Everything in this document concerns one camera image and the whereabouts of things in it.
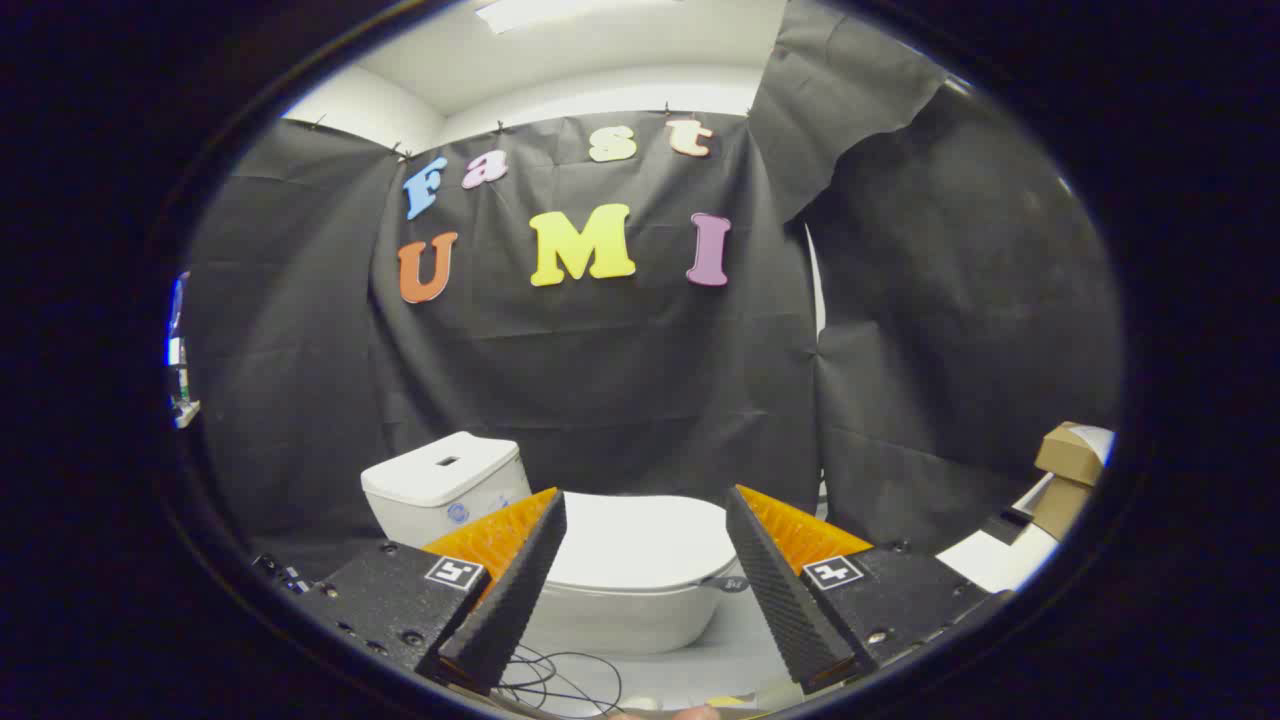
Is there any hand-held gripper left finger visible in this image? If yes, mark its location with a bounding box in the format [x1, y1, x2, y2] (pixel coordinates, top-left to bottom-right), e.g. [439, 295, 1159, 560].
[290, 487, 569, 698]

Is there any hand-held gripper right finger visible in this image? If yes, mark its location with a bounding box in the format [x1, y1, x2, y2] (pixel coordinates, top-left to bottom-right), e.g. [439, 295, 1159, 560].
[724, 484, 1016, 696]

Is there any white flat board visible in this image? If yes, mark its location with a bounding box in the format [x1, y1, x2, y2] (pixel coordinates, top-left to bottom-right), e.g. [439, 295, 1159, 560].
[938, 522, 1061, 593]

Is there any black backdrop cloth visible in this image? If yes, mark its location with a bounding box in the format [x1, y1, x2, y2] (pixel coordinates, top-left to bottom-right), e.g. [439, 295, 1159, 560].
[185, 0, 1126, 581]

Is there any brown cardboard box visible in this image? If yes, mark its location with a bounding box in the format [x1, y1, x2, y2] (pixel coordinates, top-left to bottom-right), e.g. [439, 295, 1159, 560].
[1035, 421, 1111, 488]
[1030, 475, 1096, 541]

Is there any thin black cable loop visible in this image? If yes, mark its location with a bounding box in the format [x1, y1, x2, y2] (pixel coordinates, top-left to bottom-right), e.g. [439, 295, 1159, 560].
[495, 645, 626, 716]

